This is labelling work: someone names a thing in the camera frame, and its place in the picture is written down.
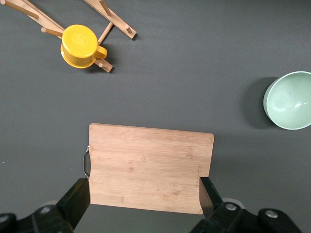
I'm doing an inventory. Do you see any light green bowl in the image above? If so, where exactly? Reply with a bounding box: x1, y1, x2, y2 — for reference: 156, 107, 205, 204
263, 71, 311, 131

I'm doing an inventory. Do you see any wooden cutting board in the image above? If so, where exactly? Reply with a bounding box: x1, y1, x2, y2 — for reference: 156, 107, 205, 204
83, 123, 215, 215

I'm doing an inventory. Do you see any wooden mug rack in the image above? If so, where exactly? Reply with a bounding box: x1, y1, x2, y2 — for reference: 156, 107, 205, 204
0, 0, 137, 73

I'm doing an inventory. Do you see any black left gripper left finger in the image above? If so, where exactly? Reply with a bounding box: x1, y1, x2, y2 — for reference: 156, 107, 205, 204
31, 178, 92, 233

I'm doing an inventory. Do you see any yellow mug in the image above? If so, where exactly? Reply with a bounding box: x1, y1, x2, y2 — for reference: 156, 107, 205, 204
60, 24, 108, 69

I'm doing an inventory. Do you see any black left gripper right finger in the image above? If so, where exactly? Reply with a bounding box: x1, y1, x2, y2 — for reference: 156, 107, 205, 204
191, 176, 243, 233

